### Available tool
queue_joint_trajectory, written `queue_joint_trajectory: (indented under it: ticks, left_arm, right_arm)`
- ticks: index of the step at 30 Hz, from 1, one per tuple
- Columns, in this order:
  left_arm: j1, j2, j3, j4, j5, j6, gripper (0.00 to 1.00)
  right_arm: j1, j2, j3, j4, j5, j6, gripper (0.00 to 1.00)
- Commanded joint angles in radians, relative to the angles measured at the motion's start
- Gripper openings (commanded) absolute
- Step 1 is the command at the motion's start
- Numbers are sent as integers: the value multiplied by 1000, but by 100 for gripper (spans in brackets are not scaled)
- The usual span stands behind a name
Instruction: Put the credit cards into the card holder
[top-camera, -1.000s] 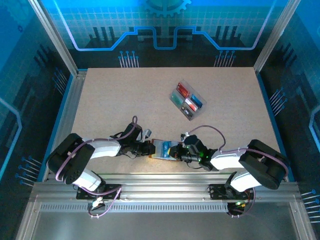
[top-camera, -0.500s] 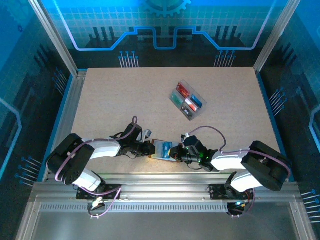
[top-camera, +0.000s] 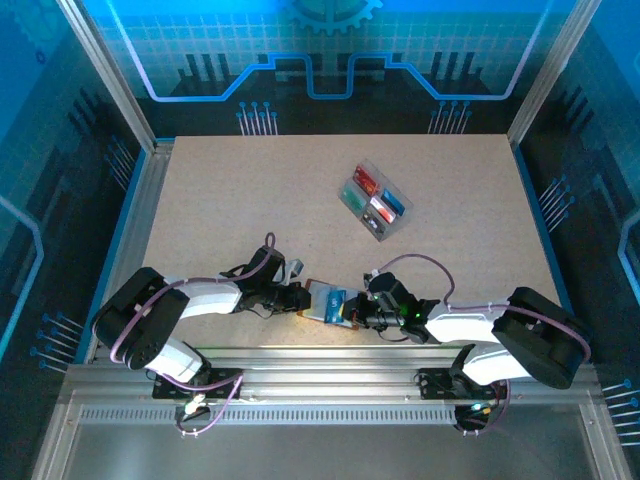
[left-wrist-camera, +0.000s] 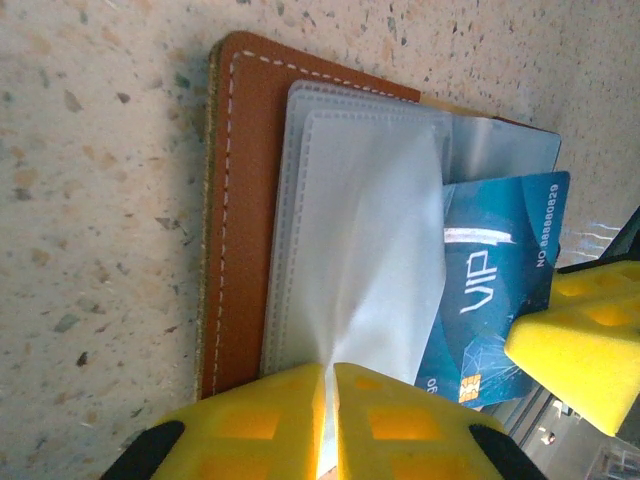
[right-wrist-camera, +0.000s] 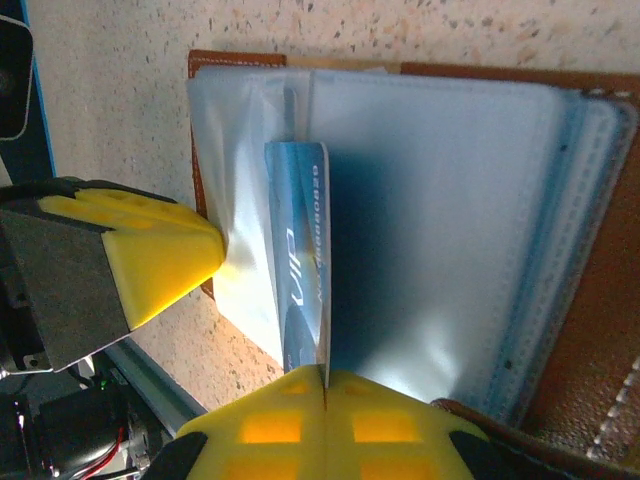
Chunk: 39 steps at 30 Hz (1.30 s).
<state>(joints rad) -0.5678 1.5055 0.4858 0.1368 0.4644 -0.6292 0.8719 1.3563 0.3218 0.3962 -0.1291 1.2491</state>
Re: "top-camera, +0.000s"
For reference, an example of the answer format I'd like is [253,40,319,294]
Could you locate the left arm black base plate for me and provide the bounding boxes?
[152,368,245,400]

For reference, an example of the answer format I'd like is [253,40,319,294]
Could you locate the aluminium frame rail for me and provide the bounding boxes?
[59,344,601,407]

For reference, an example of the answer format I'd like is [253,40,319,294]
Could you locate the clear plastic card tray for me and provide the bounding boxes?
[338,158,416,244]

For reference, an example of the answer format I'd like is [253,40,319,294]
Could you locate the green credit card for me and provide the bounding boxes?
[340,182,368,211]

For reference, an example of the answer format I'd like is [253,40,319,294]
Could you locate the aluminium side rail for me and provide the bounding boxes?
[82,138,177,364]

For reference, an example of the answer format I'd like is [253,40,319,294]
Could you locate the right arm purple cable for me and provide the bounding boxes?
[369,253,594,437]

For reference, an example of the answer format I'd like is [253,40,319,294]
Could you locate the slotted grey cable duct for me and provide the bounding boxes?
[78,406,464,427]

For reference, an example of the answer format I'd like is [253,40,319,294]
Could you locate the white cable connector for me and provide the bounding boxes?
[174,393,211,419]

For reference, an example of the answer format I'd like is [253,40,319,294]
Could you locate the brown leather card holder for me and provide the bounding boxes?
[297,278,361,331]

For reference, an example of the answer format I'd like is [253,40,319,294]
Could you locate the dark blue credit card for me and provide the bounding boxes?
[381,187,407,214]

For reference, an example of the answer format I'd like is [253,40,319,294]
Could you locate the grey metal panel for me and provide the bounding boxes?
[64,424,601,480]

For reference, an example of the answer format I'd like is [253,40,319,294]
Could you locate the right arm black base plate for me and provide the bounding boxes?
[416,367,512,401]

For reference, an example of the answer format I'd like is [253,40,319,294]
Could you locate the white and red credit card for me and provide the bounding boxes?
[368,195,399,224]

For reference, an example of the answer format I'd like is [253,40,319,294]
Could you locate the light blue printed credit card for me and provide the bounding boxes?
[323,288,349,324]

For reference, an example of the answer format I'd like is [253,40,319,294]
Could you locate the black credit card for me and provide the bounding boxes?
[360,208,387,237]

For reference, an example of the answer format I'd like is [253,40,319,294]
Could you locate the aluminium frame post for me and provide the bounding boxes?
[55,0,162,154]
[504,0,605,146]

